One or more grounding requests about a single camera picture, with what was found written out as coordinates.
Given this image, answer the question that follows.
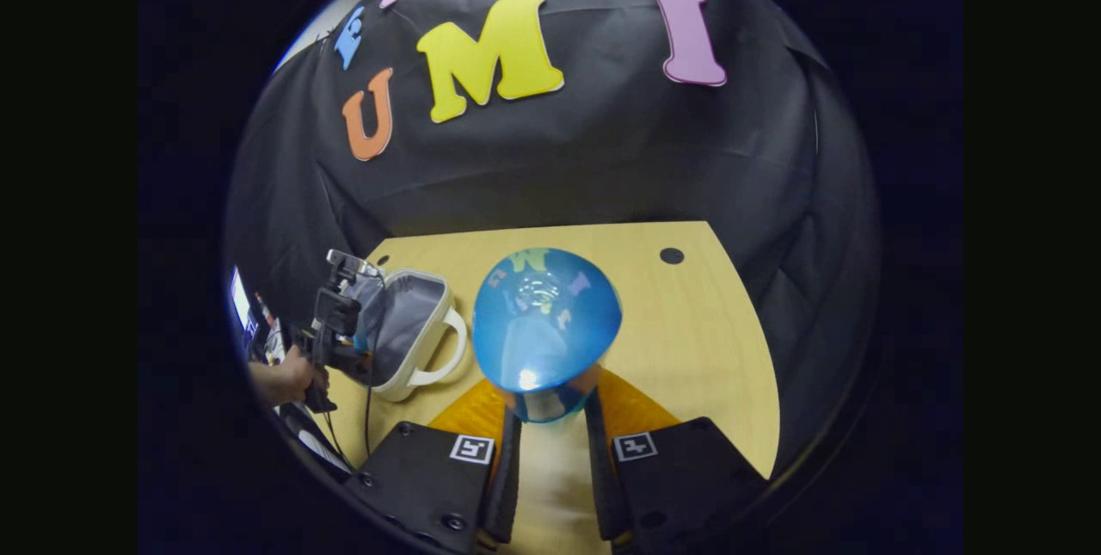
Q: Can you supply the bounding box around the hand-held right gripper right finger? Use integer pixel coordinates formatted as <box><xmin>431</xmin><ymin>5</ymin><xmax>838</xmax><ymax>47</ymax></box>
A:
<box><xmin>585</xmin><ymin>368</ymin><xmax>771</xmax><ymax>555</ymax></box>

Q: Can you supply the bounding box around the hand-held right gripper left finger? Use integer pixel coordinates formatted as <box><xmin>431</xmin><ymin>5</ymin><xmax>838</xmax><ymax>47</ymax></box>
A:
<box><xmin>344</xmin><ymin>379</ymin><xmax>523</xmax><ymax>555</ymax></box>

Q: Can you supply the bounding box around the white suitcase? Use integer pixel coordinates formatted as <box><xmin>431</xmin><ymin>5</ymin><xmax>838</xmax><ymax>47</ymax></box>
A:
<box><xmin>348</xmin><ymin>268</ymin><xmax>470</xmax><ymax>403</ymax></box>

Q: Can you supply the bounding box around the blue-capped skin care bottle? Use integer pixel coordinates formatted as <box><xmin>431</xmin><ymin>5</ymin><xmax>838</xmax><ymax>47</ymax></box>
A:
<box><xmin>471</xmin><ymin>247</ymin><xmax>623</xmax><ymax>424</ymax></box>

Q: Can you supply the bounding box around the lit computer screen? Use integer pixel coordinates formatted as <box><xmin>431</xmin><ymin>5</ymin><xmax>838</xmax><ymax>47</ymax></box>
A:
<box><xmin>230</xmin><ymin>266</ymin><xmax>256</xmax><ymax>334</ymax></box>

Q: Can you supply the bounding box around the black backdrop cloth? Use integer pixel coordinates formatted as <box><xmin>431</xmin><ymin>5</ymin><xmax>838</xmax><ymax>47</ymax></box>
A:
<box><xmin>225</xmin><ymin>0</ymin><xmax>880</xmax><ymax>487</ymax></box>

